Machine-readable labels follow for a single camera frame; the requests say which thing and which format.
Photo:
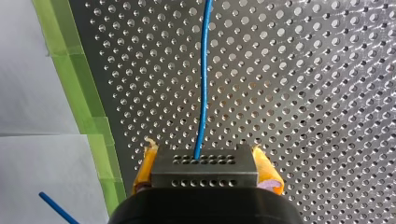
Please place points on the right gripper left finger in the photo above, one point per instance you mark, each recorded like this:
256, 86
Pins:
145, 169

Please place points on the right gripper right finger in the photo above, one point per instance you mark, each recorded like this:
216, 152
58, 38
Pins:
267, 174

